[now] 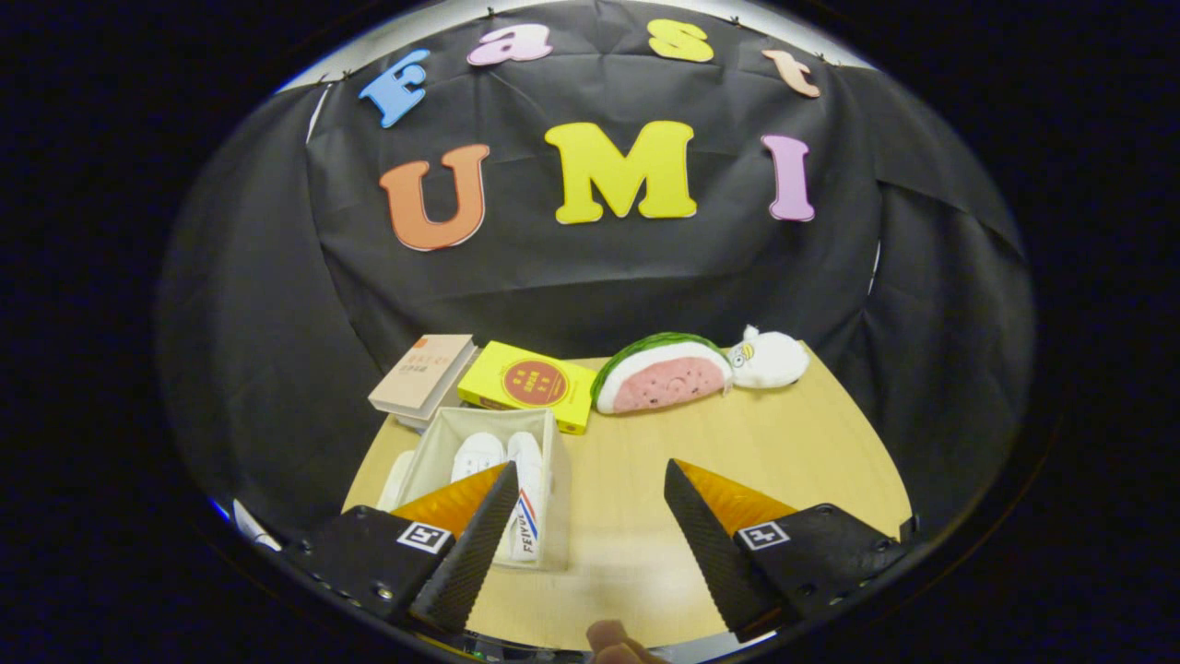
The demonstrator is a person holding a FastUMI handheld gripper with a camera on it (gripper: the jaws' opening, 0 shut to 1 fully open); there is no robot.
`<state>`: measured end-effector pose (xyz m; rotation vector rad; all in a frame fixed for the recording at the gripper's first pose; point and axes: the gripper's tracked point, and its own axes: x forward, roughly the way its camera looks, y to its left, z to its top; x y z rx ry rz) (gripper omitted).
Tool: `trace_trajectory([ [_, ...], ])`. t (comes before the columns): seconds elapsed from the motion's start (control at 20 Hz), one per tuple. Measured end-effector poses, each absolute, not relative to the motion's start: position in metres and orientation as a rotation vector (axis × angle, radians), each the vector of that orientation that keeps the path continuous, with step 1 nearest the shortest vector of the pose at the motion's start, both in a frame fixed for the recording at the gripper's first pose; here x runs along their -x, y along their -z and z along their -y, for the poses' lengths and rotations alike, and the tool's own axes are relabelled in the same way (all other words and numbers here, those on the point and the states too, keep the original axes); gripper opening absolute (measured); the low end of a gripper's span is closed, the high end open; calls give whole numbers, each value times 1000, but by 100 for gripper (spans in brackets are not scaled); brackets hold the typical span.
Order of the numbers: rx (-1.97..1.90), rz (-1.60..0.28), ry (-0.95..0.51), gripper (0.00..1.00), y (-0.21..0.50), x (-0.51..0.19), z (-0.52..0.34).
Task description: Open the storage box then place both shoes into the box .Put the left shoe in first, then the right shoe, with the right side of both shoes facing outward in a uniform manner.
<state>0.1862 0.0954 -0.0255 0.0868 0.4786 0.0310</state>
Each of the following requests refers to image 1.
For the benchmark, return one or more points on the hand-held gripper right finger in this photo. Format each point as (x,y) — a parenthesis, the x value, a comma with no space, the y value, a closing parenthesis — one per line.
(708,544)

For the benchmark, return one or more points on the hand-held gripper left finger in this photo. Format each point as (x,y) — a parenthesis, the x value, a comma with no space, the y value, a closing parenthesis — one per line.
(475,544)

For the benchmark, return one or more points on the white canvas shoe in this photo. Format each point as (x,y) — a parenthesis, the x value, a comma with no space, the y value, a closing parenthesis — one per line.
(477,454)
(528,516)

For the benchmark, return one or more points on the beige fabric storage box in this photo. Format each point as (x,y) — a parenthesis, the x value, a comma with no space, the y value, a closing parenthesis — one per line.
(558,480)

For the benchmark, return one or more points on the watermelon slice plush toy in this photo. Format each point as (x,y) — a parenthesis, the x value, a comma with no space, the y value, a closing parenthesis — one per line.
(664,380)

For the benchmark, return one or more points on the yellow book with red circle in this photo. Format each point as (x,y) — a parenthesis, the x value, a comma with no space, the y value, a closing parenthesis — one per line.
(530,383)

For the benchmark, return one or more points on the beige book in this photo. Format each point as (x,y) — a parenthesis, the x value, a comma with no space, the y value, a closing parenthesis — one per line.
(422,373)

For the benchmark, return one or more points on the white plush toy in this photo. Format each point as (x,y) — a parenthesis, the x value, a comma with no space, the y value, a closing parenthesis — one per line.
(774,361)

